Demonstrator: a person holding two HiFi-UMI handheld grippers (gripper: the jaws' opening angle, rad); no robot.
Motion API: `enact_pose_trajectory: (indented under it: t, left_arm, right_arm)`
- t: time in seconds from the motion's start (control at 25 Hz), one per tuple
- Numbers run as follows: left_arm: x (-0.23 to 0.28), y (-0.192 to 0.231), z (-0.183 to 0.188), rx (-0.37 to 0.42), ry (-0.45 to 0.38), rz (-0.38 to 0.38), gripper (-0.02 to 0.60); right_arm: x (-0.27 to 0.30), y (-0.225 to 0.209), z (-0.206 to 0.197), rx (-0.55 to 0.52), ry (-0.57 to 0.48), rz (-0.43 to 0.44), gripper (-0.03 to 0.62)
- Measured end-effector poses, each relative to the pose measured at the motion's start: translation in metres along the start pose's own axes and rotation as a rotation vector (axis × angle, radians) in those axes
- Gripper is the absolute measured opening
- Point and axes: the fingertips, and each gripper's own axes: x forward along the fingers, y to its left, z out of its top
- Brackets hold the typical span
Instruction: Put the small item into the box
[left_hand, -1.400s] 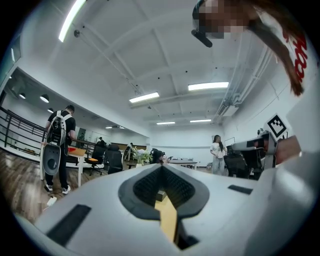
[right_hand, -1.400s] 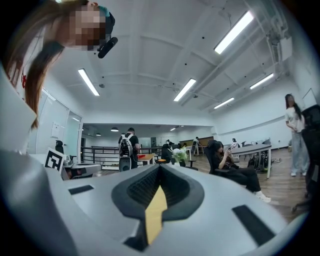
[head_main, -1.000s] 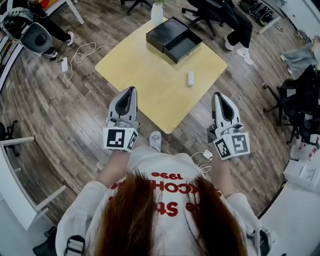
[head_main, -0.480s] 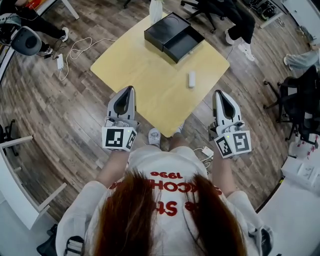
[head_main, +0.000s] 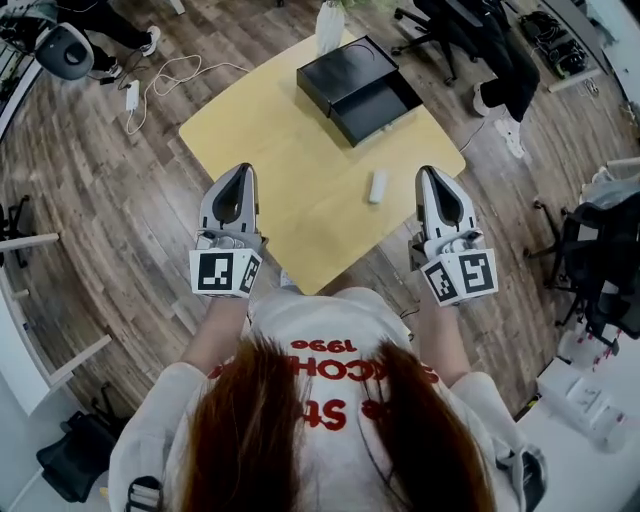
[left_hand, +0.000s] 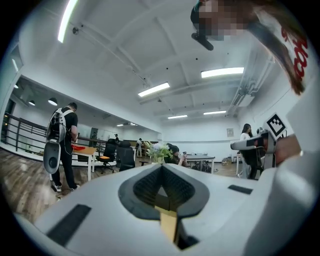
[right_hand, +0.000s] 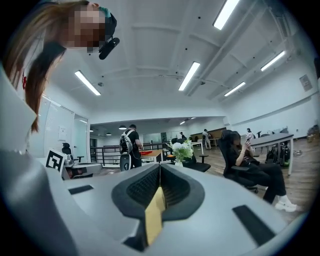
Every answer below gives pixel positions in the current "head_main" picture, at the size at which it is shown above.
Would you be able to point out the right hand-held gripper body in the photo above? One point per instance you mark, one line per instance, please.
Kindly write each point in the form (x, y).
(465, 272)

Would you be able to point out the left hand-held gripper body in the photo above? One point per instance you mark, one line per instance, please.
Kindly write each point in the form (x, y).
(216, 270)

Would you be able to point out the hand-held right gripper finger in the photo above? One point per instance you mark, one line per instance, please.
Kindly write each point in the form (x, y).
(419, 200)
(445, 200)

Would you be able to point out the small white item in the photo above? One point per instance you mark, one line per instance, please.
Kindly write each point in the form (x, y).
(378, 187)

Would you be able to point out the black drawer box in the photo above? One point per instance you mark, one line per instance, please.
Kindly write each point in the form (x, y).
(350, 75)

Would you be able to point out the person's right forearm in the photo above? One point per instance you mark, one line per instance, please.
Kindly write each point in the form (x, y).
(442, 340)

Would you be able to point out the person's left forearm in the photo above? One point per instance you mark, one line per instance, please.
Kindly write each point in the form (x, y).
(216, 330)

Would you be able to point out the white carton box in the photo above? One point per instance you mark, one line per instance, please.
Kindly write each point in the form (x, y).
(590, 400)

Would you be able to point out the person's white shoe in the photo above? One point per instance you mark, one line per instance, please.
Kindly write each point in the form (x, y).
(287, 279)

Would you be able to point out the person's white printed shirt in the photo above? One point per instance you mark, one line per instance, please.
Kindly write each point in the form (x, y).
(330, 320)

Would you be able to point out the black office chair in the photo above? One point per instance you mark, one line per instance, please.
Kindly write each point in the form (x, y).
(440, 30)
(12, 225)
(600, 250)
(75, 450)

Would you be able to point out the white power strip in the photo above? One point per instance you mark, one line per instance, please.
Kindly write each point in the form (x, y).
(132, 95)

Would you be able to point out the white ribbed vase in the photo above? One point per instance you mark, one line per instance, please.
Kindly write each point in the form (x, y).
(329, 27)

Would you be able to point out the white desk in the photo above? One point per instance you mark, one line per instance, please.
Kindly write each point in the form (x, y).
(25, 360)

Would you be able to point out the white round device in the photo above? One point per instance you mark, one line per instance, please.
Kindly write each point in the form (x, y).
(65, 50)

